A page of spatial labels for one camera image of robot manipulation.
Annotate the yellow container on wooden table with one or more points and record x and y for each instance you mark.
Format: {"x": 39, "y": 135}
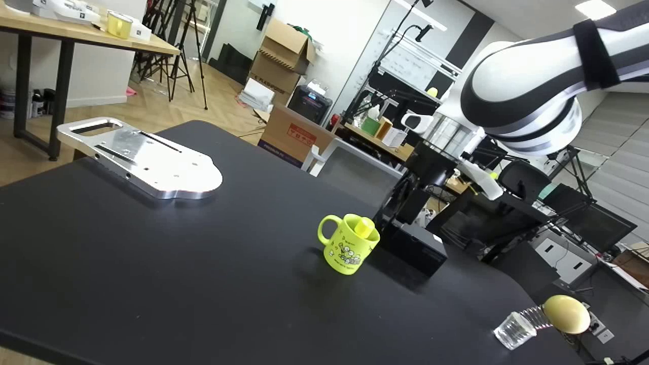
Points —
{"x": 119, "y": 25}

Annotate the clear plastic cube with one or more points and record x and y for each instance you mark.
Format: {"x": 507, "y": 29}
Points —
{"x": 514, "y": 331}

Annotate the yellow-green mug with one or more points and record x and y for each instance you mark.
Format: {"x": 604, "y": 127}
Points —
{"x": 341, "y": 248}

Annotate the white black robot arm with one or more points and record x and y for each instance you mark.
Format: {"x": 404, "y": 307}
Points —
{"x": 524, "y": 94}

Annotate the stacked cardboard boxes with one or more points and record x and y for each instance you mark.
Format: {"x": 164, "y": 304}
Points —
{"x": 283, "y": 58}

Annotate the cardboard box with red print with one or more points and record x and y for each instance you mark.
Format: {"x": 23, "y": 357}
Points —
{"x": 290, "y": 137}

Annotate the black tripod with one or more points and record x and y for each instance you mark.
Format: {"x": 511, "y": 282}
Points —
{"x": 172, "y": 21}

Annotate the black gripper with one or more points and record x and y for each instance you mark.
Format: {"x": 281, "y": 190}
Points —
{"x": 425, "y": 167}

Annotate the silver metal mounting plate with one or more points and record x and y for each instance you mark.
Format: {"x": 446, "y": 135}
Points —
{"x": 157, "y": 165}

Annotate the black office chair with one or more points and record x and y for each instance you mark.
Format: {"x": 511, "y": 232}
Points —
{"x": 524, "y": 181}

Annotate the yellow green glue stick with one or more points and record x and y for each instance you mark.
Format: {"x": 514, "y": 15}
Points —
{"x": 364, "y": 227}

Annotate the black monitor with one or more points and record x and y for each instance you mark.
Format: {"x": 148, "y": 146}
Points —
{"x": 588, "y": 219}

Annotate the black box on table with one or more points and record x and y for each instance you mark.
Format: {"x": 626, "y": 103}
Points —
{"x": 409, "y": 251}

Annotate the wooden table with black legs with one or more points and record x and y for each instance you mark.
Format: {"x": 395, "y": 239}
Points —
{"x": 28, "y": 27}

